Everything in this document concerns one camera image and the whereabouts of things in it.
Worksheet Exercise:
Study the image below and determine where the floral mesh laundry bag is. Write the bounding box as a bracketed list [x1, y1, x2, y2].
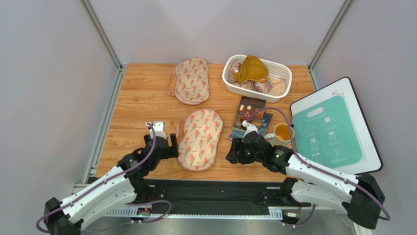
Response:
[176, 109, 223, 171]

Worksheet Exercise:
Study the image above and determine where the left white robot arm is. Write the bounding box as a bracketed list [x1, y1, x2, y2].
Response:
[36, 134, 179, 235]

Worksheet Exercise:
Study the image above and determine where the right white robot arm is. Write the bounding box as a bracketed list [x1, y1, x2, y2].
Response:
[226, 132, 385, 230]

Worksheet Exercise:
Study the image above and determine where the pink satin bra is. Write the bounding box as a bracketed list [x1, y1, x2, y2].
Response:
[227, 61, 286, 96]

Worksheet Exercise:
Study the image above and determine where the mustard yellow bra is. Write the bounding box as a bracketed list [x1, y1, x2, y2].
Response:
[234, 55, 269, 83]

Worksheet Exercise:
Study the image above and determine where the blue book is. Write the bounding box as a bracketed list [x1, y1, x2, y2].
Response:
[228, 113, 273, 142]

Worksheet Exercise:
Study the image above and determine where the white mug yellow inside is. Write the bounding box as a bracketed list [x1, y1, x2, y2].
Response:
[263, 123, 294, 148]

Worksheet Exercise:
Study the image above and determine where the dark brown book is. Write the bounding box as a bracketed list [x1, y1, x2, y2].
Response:
[232, 96, 266, 129]

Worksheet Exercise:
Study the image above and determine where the teal folding board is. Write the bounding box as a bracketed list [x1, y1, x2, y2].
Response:
[292, 96, 363, 168]

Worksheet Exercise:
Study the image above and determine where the white tray black rim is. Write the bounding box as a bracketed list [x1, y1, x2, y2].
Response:
[290, 77, 383, 174]

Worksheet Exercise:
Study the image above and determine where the white plastic basket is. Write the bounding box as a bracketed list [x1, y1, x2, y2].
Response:
[222, 54, 292, 103]

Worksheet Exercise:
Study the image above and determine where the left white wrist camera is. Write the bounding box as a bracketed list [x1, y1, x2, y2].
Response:
[145, 121, 167, 140]

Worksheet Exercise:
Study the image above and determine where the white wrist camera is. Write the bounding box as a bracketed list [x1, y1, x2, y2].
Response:
[241, 120, 258, 136]
[145, 121, 167, 140]

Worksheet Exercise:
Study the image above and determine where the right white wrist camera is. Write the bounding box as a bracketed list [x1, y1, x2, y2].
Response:
[241, 120, 258, 136]

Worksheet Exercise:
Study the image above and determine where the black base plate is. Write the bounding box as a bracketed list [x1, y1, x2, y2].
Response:
[134, 179, 310, 215]

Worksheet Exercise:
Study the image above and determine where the aluminium frame rail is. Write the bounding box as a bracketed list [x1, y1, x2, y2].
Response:
[58, 184, 372, 235]

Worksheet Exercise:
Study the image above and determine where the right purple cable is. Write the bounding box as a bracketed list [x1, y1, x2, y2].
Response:
[246, 107, 391, 228]

